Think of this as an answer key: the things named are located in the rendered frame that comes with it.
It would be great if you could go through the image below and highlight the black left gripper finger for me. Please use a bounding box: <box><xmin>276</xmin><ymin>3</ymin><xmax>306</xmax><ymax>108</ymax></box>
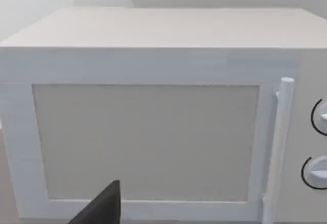
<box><xmin>68</xmin><ymin>180</ymin><xmax>121</xmax><ymax>224</ymax></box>

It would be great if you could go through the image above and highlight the pale microwave door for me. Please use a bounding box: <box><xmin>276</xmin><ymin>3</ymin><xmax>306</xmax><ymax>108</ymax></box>
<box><xmin>0</xmin><ymin>82</ymin><xmax>283</xmax><ymax>222</ymax></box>

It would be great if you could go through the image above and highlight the pale microwave oven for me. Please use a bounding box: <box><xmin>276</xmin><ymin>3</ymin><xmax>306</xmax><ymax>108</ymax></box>
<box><xmin>0</xmin><ymin>7</ymin><xmax>327</xmax><ymax>224</ymax></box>

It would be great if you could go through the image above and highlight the white microwave knob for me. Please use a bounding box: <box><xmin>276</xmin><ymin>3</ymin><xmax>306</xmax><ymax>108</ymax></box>
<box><xmin>300</xmin><ymin>156</ymin><xmax>327</xmax><ymax>190</ymax></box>
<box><xmin>310</xmin><ymin>98</ymin><xmax>327</xmax><ymax>136</ymax></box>

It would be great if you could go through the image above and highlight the white microwave door handle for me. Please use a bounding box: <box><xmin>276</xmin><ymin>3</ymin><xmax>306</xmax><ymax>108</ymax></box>
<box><xmin>261</xmin><ymin>77</ymin><xmax>295</xmax><ymax>224</ymax></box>

